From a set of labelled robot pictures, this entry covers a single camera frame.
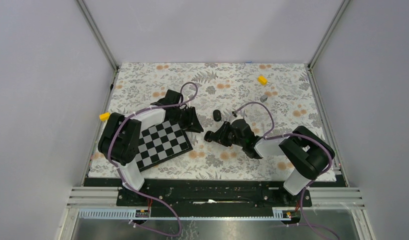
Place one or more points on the small grey block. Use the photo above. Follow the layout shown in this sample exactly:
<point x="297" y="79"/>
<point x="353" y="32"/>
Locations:
<point x="263" y="98"/>

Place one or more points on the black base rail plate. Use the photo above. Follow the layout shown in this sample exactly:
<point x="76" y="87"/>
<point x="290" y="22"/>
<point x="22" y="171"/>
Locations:
<point x="211" y="198"/>

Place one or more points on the black earbud charging case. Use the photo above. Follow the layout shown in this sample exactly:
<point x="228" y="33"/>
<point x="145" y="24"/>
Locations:
<point x="209" y="136"/>

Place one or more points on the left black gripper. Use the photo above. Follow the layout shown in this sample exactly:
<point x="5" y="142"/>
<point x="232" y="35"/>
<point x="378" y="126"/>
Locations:
<point x="192" y="122"/>

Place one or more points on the black white checkerboard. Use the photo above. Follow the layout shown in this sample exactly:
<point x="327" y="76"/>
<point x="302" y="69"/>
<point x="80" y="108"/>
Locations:
<point x="160" y="143"/>

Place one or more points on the yellow block far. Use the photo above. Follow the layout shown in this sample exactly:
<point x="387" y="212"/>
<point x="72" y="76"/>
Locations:
<point x="262" y="80"/>

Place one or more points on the yellow block left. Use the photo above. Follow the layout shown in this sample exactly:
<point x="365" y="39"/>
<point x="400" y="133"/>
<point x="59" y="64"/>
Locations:
<point x="104" y="116"/>

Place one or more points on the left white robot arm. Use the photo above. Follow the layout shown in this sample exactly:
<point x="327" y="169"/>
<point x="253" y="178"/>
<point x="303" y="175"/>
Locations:
<point x="120" y="137"/>

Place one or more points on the yellow block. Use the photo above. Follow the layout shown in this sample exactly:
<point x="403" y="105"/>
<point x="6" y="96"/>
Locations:
<point x="262" y="80"/>
<point x="104" y="116"/>

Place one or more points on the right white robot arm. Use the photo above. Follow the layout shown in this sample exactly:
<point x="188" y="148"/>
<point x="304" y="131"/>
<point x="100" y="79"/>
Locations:
<point x="308" y="154"/>

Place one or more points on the floral patterned table mat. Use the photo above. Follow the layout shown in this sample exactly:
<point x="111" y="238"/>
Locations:
<point x="225" y="87"/>

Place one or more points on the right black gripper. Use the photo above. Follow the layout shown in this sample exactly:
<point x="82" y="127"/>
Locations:
<point x="221" y="134"/>

